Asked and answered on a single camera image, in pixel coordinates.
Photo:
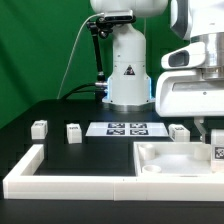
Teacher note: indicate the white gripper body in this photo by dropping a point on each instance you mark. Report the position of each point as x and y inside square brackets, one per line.
[184, 90]

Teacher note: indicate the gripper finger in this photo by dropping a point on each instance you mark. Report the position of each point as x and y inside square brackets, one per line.
[199, 121]

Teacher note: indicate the white square tabletop part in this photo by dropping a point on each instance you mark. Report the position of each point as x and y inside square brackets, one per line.
[174, 162]

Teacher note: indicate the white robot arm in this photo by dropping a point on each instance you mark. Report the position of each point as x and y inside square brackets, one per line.
[194, 20]

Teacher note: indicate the AprilTag marker sheet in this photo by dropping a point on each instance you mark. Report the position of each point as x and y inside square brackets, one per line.
[127, 129]

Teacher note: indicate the white L-shaped obstacle fence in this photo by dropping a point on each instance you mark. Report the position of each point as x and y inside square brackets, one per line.
[23, 183]

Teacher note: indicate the black camera on mount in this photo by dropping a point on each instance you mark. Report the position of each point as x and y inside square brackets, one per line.
[125, 16]

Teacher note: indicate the black articulated camera stand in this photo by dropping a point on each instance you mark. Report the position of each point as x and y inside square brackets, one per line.
[98, 50]

